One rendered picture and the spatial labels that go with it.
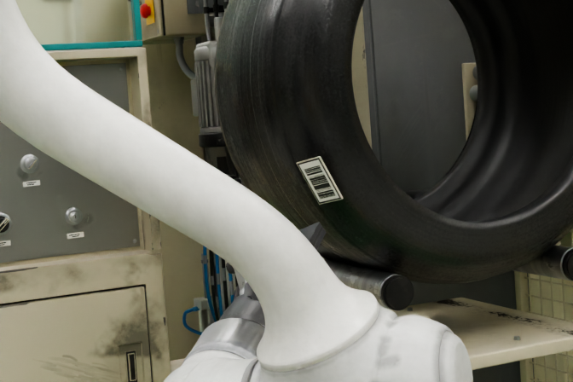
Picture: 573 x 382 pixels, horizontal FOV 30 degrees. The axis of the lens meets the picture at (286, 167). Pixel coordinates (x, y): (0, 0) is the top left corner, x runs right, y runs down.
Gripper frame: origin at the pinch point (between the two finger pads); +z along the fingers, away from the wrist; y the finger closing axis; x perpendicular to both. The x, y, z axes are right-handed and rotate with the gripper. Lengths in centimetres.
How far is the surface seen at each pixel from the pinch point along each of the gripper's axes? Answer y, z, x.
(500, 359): 32.0, 18.8, 5.2
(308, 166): -4.2, 13.4, -1.2
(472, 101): 18, 84, -2
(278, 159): -5.9, 15.8, -5.4
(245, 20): -21.6, 27.0, -4.8
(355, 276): 13.5, 18.3, -6.2
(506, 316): 38, 40, 1
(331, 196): 0.3, 12.9, -0.4
